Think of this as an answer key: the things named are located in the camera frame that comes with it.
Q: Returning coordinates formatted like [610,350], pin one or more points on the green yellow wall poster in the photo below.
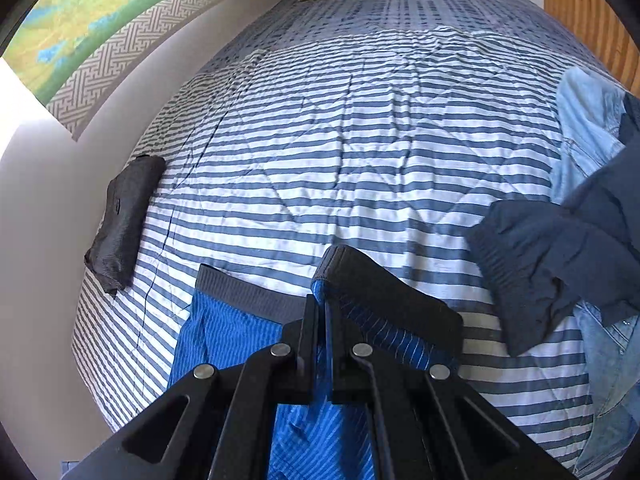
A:
[71,54]

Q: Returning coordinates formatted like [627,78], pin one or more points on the folded black garment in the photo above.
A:
[113,253]

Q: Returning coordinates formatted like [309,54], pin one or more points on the light blue denim shirt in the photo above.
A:
[598,119]

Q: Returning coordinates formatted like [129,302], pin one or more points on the dark navy jacket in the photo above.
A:
[539,259]

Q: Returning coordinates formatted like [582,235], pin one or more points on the blue white striped bedspread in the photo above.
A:
[388,125]

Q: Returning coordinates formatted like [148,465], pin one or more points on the wooden slatted bed rail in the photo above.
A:
[598,27]

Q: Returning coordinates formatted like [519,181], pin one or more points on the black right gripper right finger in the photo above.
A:
[427,424]

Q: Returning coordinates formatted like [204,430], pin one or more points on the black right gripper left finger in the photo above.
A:
[214,424]

